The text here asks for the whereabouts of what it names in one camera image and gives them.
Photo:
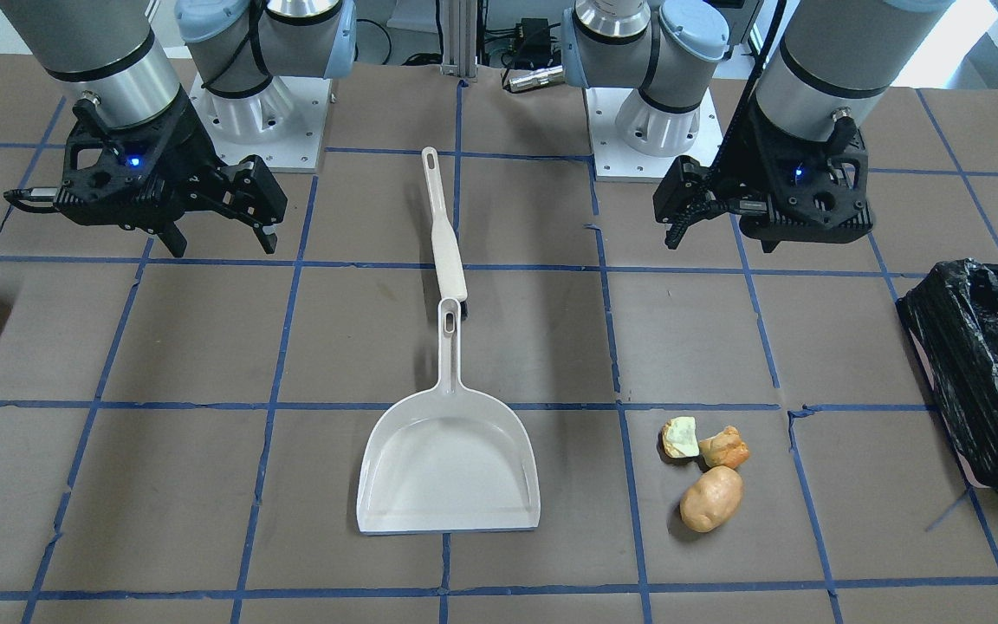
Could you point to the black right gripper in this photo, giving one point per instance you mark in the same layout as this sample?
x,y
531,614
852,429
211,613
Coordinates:
x,y
184,149

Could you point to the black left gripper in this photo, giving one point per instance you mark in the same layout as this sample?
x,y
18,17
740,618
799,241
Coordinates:
x,y
746,165

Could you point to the white plastic dustpan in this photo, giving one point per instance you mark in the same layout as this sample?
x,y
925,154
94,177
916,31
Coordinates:
x,y
448,459

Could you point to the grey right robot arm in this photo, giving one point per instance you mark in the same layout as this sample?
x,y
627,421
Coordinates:
x,y
109,48

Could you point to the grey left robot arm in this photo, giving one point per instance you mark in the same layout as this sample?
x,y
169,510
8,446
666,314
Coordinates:
x,y
831,57

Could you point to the bin with black bag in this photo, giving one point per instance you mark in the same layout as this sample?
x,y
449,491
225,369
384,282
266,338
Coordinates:
x,y
953,316

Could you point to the pale bread piece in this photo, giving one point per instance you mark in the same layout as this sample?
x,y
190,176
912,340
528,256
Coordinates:
x,y
678,438

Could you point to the orange bread piece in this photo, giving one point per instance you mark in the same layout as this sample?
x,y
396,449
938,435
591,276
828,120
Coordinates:
x,y
727,448

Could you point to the brown potato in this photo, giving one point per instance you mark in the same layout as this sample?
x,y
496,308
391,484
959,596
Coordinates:
x,y
712,500

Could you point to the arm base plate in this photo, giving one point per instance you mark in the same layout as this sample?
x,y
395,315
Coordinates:
x,y
300,139
615,161

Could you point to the aluminium frame post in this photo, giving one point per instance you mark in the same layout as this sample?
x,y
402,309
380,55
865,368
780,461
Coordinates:
x,y
459,25

